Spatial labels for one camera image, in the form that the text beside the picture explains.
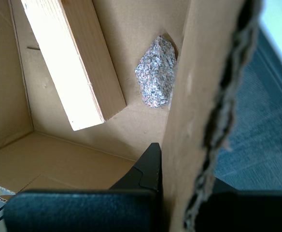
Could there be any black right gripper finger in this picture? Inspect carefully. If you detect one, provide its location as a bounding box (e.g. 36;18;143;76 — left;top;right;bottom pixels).
191;177;282;232
3;142;164;232

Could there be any brown cardboard box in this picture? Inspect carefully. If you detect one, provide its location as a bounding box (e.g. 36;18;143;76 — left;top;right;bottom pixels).
0;0;264;232

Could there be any light wooden block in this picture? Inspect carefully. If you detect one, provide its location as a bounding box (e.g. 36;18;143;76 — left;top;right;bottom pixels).
20;0;127;132

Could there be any speckled pink granite rock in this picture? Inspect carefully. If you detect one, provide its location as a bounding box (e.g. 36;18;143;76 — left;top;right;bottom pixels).
134;35;178;109

